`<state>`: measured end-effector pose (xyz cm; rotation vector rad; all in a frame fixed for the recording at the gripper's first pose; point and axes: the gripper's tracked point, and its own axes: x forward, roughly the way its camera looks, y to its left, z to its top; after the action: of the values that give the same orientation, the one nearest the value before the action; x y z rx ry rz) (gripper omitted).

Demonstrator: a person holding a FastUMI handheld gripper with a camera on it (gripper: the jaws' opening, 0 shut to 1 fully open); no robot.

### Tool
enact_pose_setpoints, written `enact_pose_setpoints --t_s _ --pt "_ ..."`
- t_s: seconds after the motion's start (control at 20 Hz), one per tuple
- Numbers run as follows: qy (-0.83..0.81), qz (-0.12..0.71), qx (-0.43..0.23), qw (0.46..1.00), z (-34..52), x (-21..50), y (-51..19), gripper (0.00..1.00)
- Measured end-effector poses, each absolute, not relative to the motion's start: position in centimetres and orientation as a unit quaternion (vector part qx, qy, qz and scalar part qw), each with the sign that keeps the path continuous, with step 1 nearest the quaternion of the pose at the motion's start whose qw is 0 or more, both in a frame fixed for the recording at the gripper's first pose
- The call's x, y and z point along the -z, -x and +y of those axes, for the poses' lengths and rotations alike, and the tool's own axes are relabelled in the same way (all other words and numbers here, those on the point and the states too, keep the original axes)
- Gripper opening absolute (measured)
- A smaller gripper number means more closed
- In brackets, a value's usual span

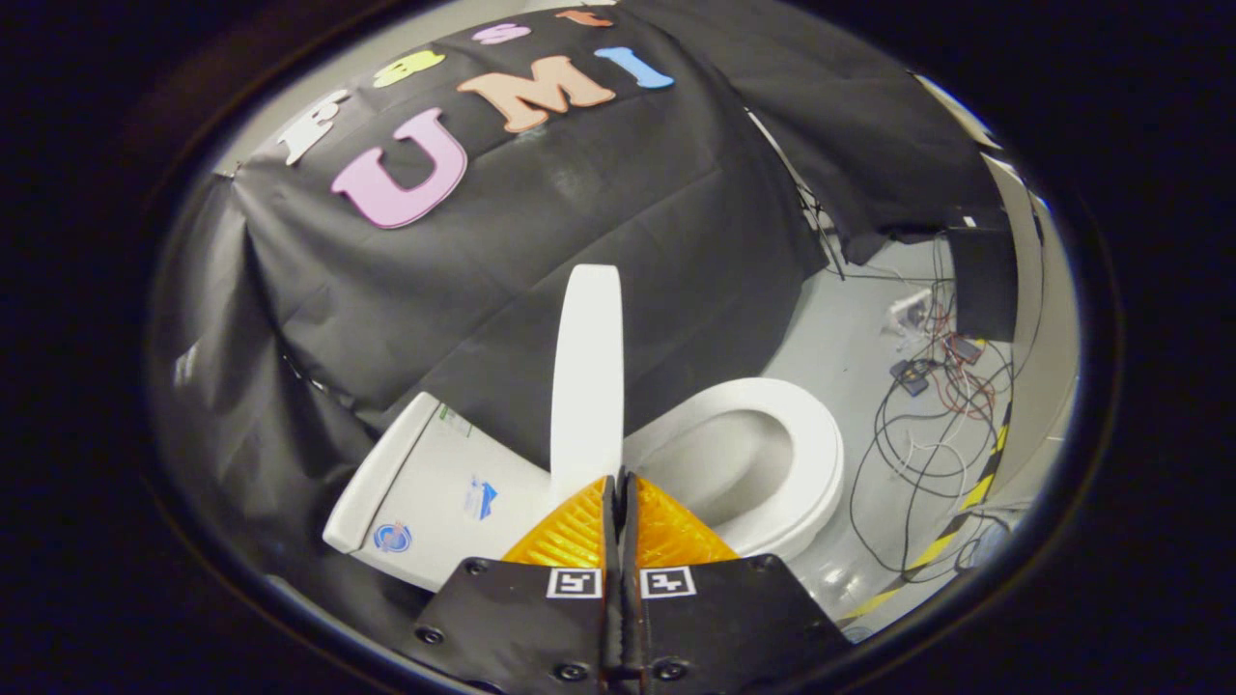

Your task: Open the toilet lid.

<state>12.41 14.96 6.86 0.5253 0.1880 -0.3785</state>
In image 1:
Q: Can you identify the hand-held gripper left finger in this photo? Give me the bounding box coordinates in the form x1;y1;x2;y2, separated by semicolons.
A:
410;473;624;695

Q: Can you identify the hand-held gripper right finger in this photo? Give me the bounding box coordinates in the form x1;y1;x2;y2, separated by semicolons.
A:
618;470;856;695

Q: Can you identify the white toilet lid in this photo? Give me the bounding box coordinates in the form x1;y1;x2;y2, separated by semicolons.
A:
548;264;626;503

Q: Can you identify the white toilet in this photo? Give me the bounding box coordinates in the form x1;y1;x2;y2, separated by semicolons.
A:
322;376;846;592

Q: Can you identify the white toilet seat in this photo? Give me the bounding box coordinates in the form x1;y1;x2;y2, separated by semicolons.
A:
623;376;846;561

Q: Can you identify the yellow black floor tape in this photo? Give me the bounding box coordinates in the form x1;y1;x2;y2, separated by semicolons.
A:
838;401;1015;626

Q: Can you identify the white power strip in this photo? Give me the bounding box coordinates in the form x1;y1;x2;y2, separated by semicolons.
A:
886;290;936;337

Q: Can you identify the metal backdrop stand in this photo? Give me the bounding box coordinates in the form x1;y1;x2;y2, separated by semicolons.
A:
745;108;849;283

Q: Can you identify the black box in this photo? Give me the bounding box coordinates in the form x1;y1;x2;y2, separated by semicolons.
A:
944;225;1020;344

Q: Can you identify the black backdrop cloth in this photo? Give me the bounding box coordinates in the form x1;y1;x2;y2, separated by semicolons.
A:
145;0;1010;657

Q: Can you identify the tangle of floor cables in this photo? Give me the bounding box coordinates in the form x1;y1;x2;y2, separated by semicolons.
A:
848;232;1049;580

